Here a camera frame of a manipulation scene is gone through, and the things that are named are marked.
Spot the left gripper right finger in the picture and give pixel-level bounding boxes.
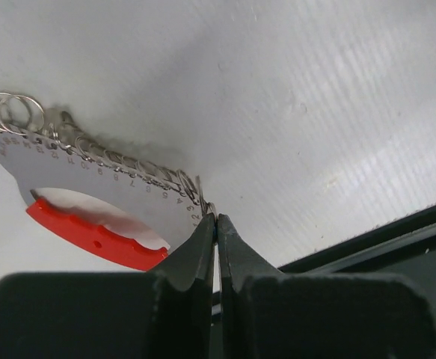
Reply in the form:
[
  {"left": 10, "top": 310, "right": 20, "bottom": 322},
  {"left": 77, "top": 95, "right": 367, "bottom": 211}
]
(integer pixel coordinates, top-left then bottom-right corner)
[{"left": 216, "top": 215, "right": 436, "bottom": 358}]

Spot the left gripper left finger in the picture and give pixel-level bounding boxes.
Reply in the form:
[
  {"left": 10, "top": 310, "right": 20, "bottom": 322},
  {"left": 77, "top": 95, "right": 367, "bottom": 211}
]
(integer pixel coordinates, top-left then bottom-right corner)
[{"left": 0, "top": 214, "right": 215, "bottom": 358}]

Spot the red-handled metal keyring organizer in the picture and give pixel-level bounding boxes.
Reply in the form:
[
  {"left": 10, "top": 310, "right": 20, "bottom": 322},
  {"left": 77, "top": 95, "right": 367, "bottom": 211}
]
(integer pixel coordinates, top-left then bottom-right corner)
[{"left": 0, "top": 91, "right": 215, "bottom": 271}]

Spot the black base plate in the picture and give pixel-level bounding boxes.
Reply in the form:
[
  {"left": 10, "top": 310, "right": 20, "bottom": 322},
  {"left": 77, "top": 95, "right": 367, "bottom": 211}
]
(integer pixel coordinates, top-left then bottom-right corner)
[{"left": 209, "top": 197, "right": 436, "bottom": 359}]

